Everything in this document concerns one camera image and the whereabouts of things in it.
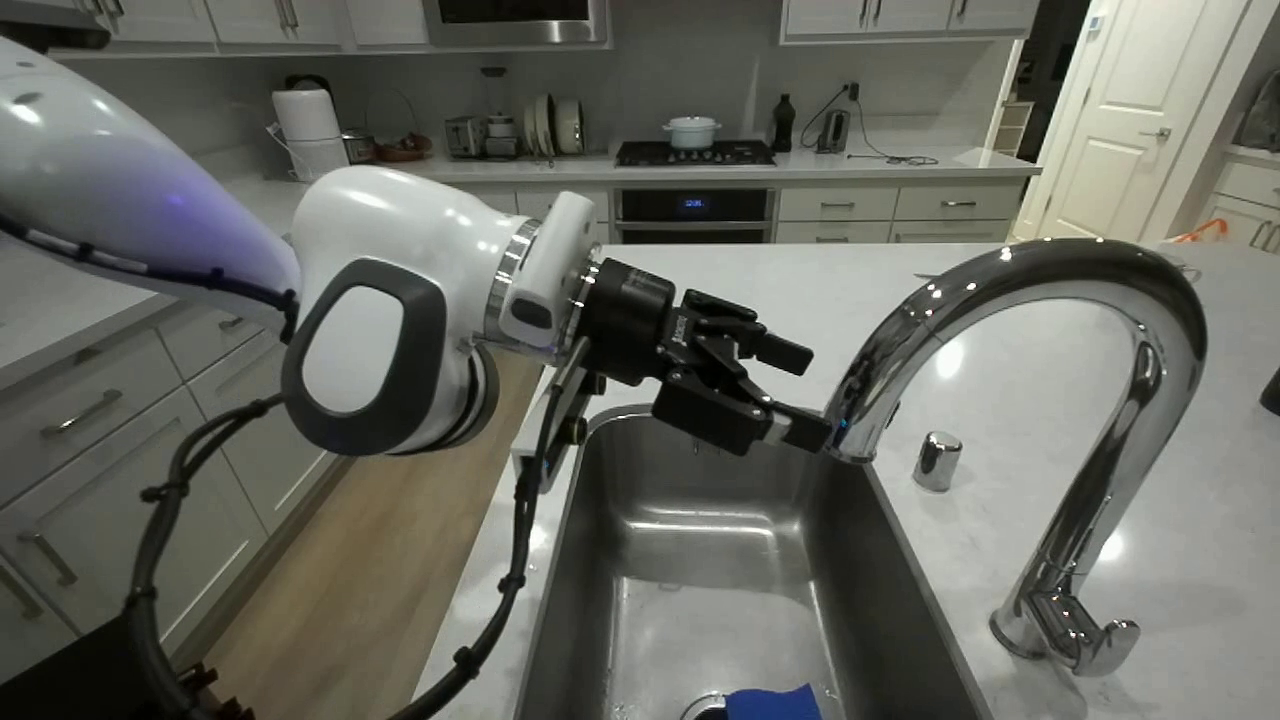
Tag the stainless steel sink basin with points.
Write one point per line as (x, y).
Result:
(722, 561)

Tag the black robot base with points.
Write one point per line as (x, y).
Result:
(65, 684)

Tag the white low drawer cabinet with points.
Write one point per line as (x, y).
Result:
(897, 209)

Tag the reddish fruit tray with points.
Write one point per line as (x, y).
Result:
(400, 145)

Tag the chrome tap nozzle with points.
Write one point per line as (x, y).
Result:
(882, 367)

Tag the small chrome countertop cap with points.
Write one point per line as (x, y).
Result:
(938, 462)

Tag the long white drawer cabinet run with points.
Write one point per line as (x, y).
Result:
(82, 441)

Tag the blue sponge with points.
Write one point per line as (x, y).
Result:
(772, 700)

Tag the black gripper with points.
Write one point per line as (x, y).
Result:
(631, 320)

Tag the sink drain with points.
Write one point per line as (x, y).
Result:
(703, 711)

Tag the metal canister jar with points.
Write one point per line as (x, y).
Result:
(503, 136)
(467, 136)

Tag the white plate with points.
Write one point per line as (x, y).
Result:
(569, 125)
(538, 125)

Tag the white paper towel roll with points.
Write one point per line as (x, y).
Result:
(313, 134)

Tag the dark bottle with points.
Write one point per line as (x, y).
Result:
(780, 125)

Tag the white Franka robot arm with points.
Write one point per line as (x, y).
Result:
(385, 293)

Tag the chrome gooseneck faucet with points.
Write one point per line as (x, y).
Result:
(1120, 400)

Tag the built-in black oven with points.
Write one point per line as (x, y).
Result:
(695, 209)

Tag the black object at edge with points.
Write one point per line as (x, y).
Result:
(1270, 393)

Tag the orange item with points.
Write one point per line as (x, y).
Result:
(1202, 233)

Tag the white cooking pot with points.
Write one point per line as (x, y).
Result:
(690, 134)

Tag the white panel door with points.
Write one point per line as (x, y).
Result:
(1132, 123)

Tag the small dark bowl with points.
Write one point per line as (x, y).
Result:
(363, 145)

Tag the stainless microwave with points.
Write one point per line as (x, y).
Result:
(517, 20)

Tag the black gas cooktop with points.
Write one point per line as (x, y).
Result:
(695, 154)

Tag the white wall cabinet row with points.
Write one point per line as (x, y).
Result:
(264, 20)

